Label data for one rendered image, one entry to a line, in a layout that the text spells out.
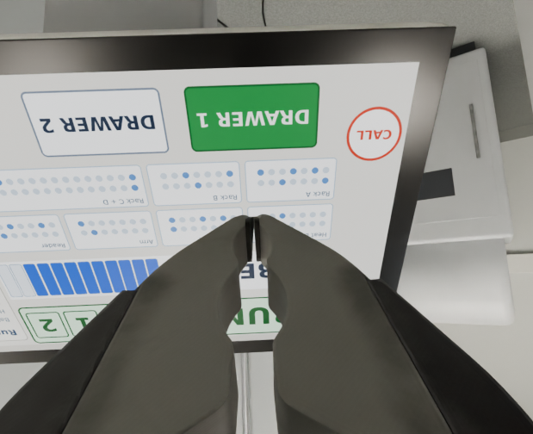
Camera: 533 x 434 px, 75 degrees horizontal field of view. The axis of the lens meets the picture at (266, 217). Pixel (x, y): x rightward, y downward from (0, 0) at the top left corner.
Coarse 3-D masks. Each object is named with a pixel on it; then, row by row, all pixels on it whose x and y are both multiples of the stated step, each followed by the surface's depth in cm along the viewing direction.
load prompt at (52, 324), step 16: (96, 304) 33; (256, 304) 34; (32, 320) 34; (48, 320) 34; (64, 320) 34; (80, 320) 34; (240, 320) 35; (256, 320) 35; (272, 320) 35; (32, 336) 35; (48, 336) 35; (64, 336) 36
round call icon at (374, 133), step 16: (352, 112) 25; (368, 112) 25; (384, 112) 25; (400, 112) 25; (352, 128) 26; (368, 128) 26; (384, 128) 26; (400, 128) 26; (352, 144) 26; (368, 144) 26; (384, 144) 26; (400, 144) 26; (352, 160) 27; (368, 160) 27; (384, 160) 27
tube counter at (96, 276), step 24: (0, 264) 31; (24, 264) 31; (48, 264) 31; (72, 264) 31; (96, 264) 31; (120, 264) 31; (144, 264) 31; (24, 288) 32; (48, 288) 32; (72, 288) 32; (96, 288) 32; (120, 288) 33
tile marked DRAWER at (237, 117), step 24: (192, 96) 24; (216, 96) 24; (240, 96) 24; (264, 96) 24; (288, 96) 24; (312, 96) 24; (192, 120) 25; (216, 120) 25; (240, 120) 25; (264, 120) 25; (288, 120) 25; (312, 120) 25; (192, 144) 26; (216, 144) 26; (240, 144) 26; (264, 144) 26; (288, 144) 26; (312, 144) 26
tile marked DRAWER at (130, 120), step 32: (32, 96) 24; (64, 96) 24; (96, 96) 24; (128, 96) 24; (160, 96) 24; (32, 128) 25; (64, 128) 25; (96, 128) 25; (128, 128) 25; (160, 128) 25
